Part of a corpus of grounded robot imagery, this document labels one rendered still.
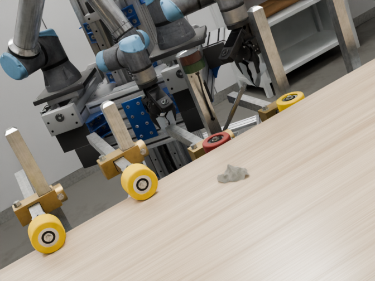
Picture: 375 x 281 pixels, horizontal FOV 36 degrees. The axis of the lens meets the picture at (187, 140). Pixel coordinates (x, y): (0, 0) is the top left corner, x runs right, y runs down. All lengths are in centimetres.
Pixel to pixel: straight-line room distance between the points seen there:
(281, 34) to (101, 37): 272
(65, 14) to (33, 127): 83
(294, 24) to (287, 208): 385
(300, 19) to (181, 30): 286
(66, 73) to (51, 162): 201
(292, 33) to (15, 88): 228
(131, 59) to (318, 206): 95
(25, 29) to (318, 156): 121
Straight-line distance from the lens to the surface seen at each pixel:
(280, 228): 109
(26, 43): 215
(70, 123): 221
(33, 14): 207
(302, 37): 497
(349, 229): 103
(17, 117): 416
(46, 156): 425
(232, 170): 131
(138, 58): 186
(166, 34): 217
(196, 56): 152
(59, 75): 230
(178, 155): 246
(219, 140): 153
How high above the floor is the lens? 148
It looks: 21 degrees down
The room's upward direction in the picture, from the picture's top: 23 degrees counter-clockwise
